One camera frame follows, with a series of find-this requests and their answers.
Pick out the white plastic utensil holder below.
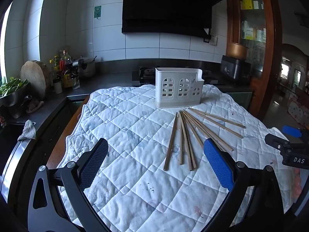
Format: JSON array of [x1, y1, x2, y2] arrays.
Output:
[[154, 68, 204, 108]]

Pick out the steel bowl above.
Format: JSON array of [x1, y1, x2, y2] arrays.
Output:
[[0, 81, 32, 119]]

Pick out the white quilted mat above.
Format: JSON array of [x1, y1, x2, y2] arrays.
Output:
[[58, 83, 300, 232]]

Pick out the white green box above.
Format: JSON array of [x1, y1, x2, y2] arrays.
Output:
[[243, 20, 254, 39]]

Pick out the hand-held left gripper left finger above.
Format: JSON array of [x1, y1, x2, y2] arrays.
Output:
[[28, 138, 111, 232]]

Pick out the round wooden cutting board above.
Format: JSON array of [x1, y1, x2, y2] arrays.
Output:
[[20, 60, 50, 99]]

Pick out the grey dish cloth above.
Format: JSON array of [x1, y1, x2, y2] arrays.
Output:
[[18, 119, 37, 141]]

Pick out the wooden glass-door cabinet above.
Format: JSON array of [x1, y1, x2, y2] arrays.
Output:
[[224, 0, 283, 120]]

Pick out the small glass jar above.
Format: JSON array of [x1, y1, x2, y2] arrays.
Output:
[[72, 74, 81, 90]]

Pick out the green leafy vegetables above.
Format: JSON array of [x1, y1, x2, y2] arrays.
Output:
[[0, 77, 29, 97]]

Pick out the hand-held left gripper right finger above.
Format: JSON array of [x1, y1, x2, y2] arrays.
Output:
[[200, 138, 284, 232]]

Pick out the black range hood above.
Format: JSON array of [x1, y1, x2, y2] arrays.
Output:
[[121, 0, 226, 38]]

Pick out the pile of wooden chopsticks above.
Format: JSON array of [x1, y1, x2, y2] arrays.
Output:
[[164, 108, 246, 171]]

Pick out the clear bottle yellow cap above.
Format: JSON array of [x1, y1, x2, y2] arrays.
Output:
[[49, 59, 56, 87]]

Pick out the black countertop appliance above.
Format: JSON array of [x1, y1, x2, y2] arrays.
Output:
[[220, 55, 251, 85]]

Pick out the steel cooking pot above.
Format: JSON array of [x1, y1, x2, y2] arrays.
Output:
[[78, 56, 97, 79]]

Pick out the black gas stove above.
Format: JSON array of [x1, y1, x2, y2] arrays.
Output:
[[132, 66, 225, 86]]

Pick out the clear oil bottle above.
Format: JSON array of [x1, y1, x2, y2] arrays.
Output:
[[60, 50, 73, 68]]

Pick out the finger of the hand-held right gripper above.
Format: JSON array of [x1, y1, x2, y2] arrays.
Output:
[[264, 133, 294, 151], [282, 125, 303, 138]]

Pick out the steel sink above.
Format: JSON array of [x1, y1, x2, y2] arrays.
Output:
[[0, 123, 27, 174]]

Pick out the brown rag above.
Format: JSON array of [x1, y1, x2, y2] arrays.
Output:
[[25, 99, 45, 113]]

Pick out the white spice jar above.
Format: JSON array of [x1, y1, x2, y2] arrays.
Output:
[[53, 77, 63, 94]]

